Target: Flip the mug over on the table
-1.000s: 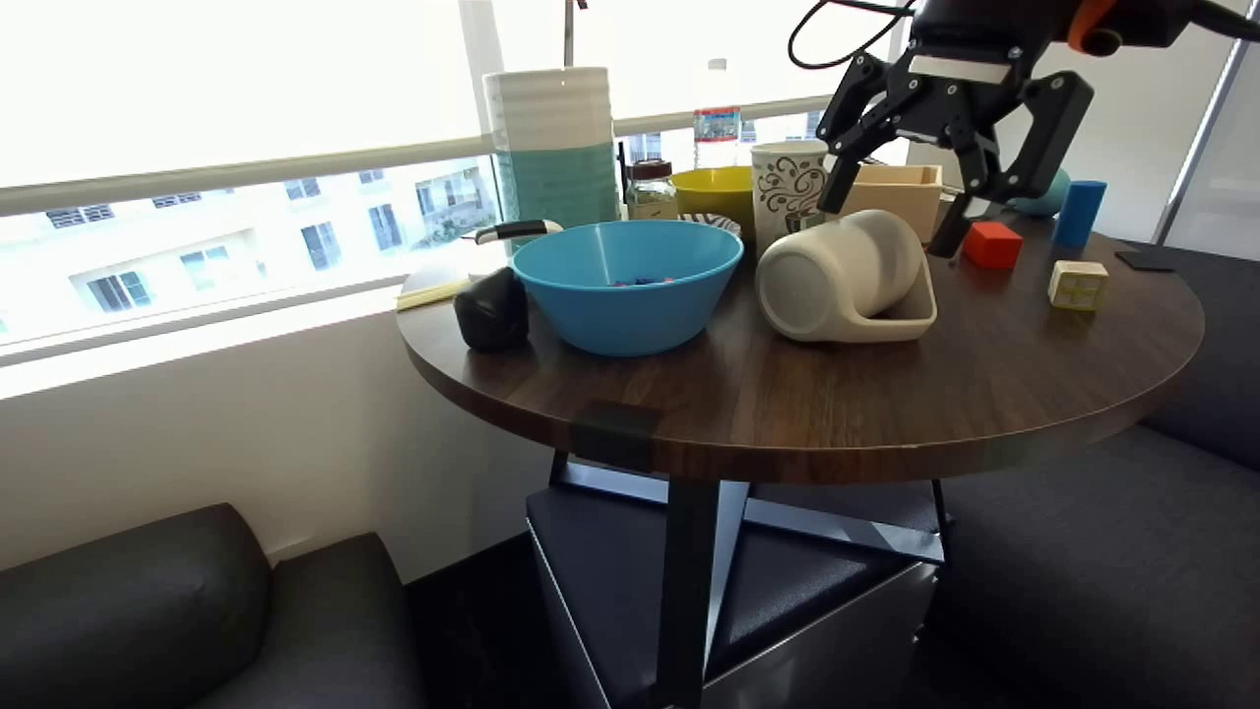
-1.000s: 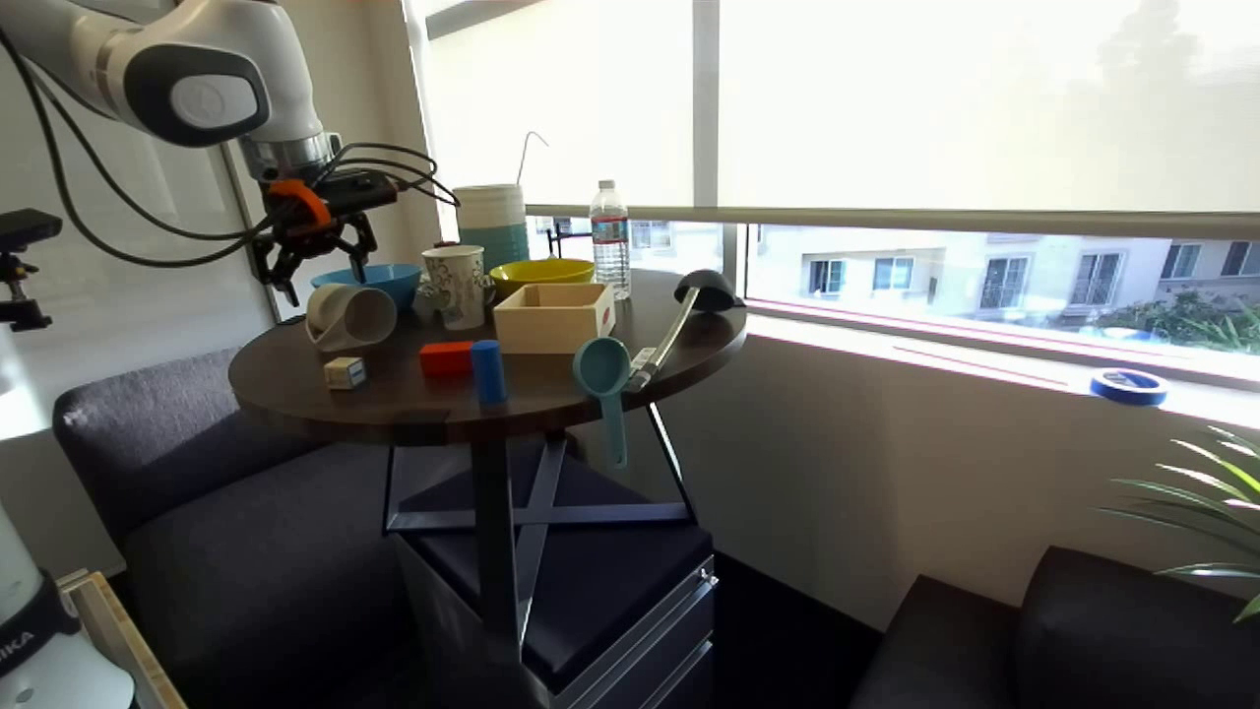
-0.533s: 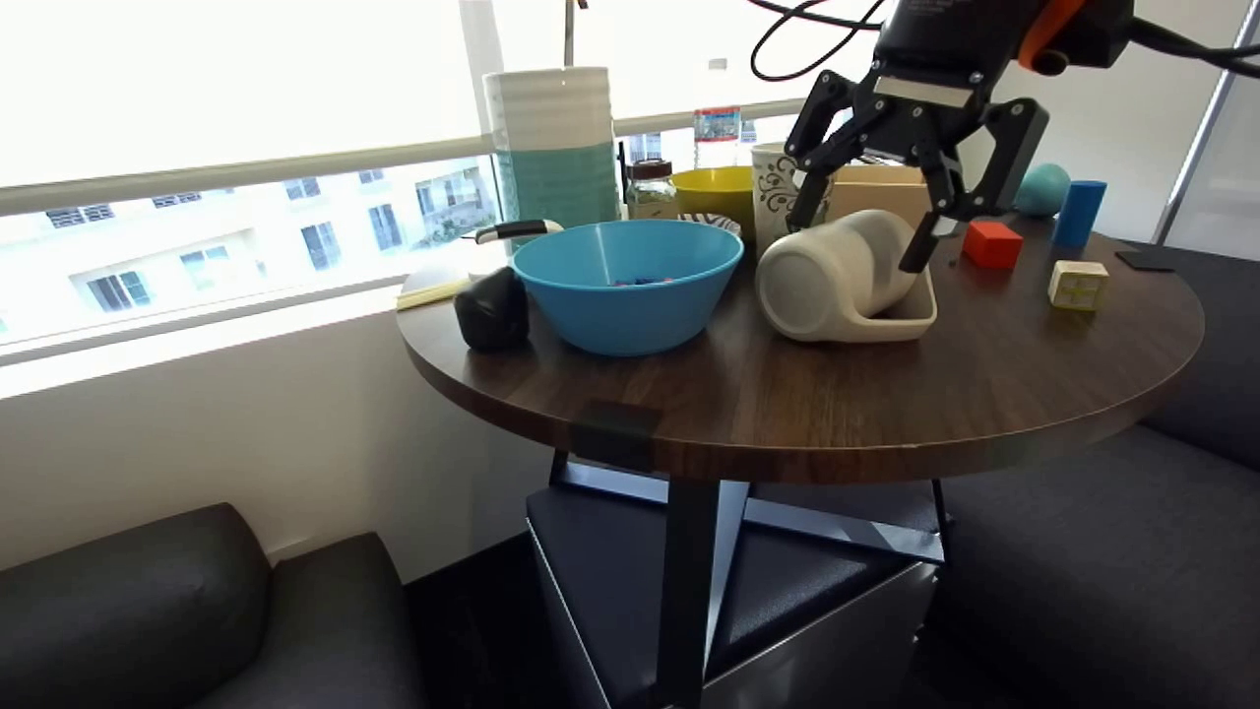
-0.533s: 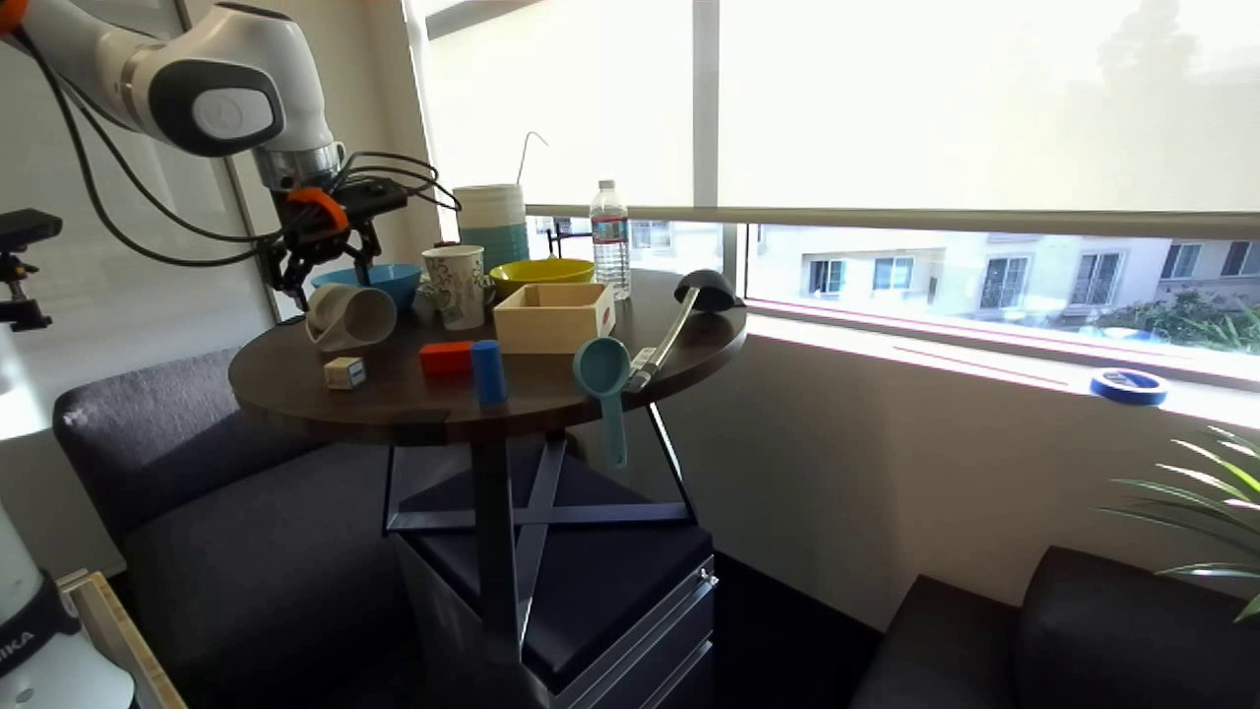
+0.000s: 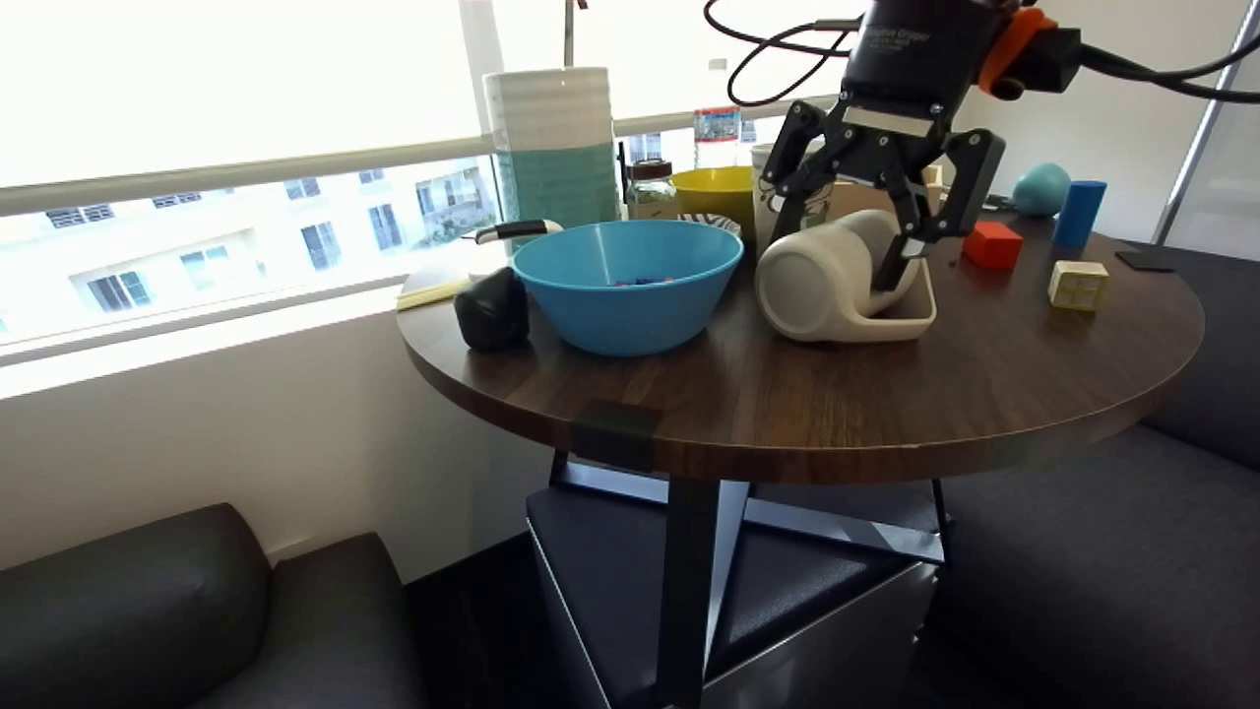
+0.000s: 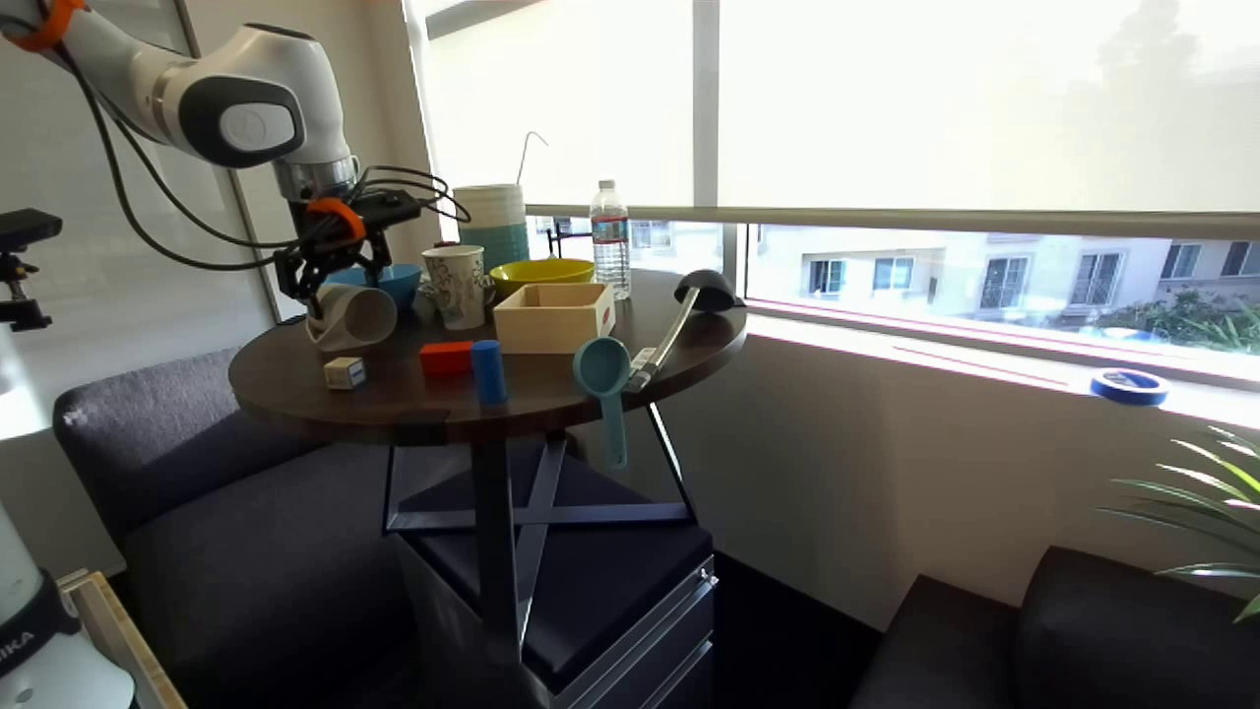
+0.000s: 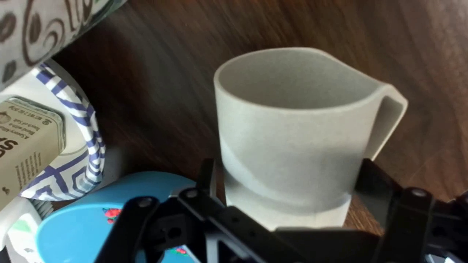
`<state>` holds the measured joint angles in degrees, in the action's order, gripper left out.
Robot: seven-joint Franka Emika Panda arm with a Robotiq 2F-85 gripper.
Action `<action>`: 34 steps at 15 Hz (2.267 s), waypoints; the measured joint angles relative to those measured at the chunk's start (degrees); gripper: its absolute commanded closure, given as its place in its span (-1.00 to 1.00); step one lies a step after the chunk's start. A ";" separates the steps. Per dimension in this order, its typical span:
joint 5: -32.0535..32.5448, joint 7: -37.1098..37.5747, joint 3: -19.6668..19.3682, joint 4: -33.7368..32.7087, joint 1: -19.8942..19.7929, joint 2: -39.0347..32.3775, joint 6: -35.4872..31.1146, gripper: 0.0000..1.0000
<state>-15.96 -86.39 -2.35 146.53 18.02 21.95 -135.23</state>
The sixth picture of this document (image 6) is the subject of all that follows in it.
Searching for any white device with black band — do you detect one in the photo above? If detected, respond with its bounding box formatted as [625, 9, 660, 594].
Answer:
[0, 506, 132, 709]

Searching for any teal measuring scoop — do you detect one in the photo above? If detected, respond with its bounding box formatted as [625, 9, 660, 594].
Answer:
[570, 334, 631, 474]

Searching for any white ceramic mug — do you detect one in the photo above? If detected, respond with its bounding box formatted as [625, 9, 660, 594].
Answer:
[306, 282, 396, 354]

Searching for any black ladle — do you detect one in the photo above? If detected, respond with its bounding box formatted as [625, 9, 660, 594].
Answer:
[625, 269, 739, 395]

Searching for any red block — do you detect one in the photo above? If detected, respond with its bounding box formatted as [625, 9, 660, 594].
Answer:
[419, 340, 472, 383]

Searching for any wooden box tray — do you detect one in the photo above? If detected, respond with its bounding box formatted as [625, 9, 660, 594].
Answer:
[492, 282, 617, 354]

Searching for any green plant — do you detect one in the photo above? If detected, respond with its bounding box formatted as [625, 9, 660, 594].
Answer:
[1117, 424, 1260, 622]

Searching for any yellow bowl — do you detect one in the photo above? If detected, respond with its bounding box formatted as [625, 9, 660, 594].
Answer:
[488, 261, 593, 295]

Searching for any black camera stand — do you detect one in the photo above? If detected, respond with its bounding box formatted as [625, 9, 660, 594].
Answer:
[0, 207, 63, 330]

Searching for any clear water bottle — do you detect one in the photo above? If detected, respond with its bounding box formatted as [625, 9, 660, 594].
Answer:
[592, 178, 631, 299]

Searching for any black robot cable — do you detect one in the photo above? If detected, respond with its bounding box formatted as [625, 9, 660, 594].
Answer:
[50, 49, 475, 277]

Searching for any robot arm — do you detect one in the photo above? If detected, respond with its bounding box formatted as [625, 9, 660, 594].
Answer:
[3, 0, 423, 299]

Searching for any blue tape roll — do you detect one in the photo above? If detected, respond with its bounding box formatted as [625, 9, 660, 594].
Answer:
[1092, 369, 1171, 404]

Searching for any blue block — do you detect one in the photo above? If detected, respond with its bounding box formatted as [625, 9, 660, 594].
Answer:
[472, 340, 507, 411]

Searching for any black sofa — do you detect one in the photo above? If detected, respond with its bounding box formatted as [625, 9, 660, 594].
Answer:
[50, 354, 424, 709]

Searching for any round wooden table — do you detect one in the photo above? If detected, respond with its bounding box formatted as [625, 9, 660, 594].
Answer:
[227, 271, 744, 650]

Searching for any black armchair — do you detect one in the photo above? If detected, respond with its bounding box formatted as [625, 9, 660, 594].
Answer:
[849, 546, 1260, 709]

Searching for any small cream cube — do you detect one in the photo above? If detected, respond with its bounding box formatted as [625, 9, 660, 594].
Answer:
[323, 354, 366, 388]

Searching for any blue plastic bowl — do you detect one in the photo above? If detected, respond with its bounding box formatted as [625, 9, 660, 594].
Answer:
[327, 262, 423, 311]

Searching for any white teal tall container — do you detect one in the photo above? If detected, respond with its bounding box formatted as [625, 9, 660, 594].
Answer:
[457, 185, 528, 269]

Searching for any wooden frame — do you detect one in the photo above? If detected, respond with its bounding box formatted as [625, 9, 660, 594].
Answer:
[58, 571, 189, 709]

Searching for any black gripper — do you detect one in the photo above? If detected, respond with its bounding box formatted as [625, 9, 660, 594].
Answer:
[277, 189, 423, 295]

